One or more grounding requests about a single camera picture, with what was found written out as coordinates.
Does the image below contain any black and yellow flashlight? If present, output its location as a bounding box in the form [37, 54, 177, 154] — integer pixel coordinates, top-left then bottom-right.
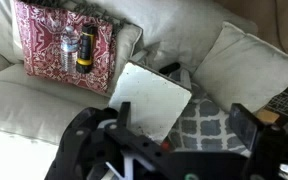
[76, 24, 97, 74]

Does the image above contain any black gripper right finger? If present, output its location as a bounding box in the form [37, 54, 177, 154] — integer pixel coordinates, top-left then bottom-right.
[229, 103, 257, 150]

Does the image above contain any small white wooden chair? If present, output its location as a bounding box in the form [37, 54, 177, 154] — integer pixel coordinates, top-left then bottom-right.
[108, 61, 192, 143]

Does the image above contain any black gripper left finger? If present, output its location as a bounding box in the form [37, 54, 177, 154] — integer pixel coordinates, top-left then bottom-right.
[117, 102, 131, 127]

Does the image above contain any red patterned cushion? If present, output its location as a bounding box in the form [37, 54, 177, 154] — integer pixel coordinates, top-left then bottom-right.
[14, 0, 116, 93]

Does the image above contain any beige throw pillow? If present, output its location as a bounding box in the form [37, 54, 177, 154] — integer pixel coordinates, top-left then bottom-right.
[193, 22, 288, 112]

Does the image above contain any clear plastic water bottle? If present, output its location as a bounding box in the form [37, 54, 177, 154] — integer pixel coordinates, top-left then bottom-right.
[60, 26, 79, 73]

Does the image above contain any beige sofa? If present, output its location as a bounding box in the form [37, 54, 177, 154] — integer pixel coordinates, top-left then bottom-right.
[0, 0, 288, 180]

